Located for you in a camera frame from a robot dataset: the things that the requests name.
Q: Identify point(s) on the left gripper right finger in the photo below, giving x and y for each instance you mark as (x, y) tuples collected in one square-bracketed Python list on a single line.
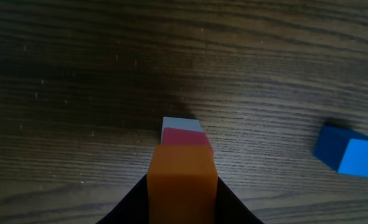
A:
[(230, 208)]

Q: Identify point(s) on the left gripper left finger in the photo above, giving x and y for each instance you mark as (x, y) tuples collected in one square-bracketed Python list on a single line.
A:
[(134, 208)]

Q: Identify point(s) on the orange cube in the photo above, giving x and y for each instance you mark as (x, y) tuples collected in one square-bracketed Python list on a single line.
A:
[(182, 183)]

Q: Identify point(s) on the red cube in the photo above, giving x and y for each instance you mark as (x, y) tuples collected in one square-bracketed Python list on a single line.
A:
[(183, 137)]

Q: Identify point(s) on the white cube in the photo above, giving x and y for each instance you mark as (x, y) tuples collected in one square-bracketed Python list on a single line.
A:
[(180, 122)]

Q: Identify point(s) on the blue cube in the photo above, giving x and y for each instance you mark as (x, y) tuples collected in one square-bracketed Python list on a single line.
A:
[(345, 152)]

